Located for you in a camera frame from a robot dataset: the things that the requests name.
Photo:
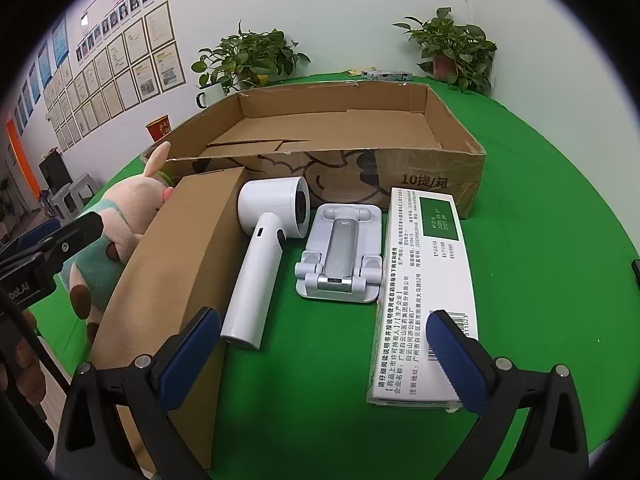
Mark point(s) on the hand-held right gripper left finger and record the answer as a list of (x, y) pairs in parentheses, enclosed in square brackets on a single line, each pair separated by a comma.
[(199, 341)]

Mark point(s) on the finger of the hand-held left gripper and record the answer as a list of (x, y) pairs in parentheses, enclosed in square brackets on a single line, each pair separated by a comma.
[(75, 235)]

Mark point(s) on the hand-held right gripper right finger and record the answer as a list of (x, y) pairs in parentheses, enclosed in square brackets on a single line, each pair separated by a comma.
[(451, 356)]

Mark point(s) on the pink plush pig toy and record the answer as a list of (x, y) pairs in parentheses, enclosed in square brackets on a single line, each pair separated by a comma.
[(135, 205)]

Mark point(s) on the white medicine box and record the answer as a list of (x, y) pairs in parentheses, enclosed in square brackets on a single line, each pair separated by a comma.
[(420, 285)]

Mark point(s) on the white hair dryer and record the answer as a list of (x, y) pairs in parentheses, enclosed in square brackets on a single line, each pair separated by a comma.
[(255, 270)]

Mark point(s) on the large cardboard box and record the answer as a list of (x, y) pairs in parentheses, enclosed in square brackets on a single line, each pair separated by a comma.
[(350, 170)]

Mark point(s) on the person's left hand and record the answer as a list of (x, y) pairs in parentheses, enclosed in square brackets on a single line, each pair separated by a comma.
[(17, 362)]

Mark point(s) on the grey stool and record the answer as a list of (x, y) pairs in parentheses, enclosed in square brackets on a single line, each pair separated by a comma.
[(80, 189)]

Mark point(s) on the black monitor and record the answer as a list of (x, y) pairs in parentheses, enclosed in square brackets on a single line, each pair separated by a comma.
[(54, 170)]

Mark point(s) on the green table cloth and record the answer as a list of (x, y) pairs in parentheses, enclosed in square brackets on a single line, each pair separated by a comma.
[(525, 310)]

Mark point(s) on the red snack canister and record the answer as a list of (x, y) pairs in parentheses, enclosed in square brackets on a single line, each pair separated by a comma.
[(159, 129)]

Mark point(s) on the white folding phone stand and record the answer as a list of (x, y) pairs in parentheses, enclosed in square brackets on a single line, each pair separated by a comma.
[(340, 245)]

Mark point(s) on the white enamel mug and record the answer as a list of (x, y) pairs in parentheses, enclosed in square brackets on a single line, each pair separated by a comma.
[(212, 96)]

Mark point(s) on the black object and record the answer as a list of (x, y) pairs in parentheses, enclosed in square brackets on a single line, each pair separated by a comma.
[(636, 272)]

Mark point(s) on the bushy green potted plant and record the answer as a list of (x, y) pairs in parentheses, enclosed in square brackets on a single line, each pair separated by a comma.
[(250, 60)]

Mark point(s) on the patterned flat packet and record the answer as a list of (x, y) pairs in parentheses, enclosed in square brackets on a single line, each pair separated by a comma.
[(390, 76)]

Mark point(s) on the yellow small packet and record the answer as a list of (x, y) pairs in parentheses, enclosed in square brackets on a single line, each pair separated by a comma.
[(357, 72)]

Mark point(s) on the green plant in brown pot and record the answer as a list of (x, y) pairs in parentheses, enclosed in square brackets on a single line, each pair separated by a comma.
[(450, 45)]

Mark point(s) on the wall of framed certificates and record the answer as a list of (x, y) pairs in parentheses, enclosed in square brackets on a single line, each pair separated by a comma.
[(135, 60)]

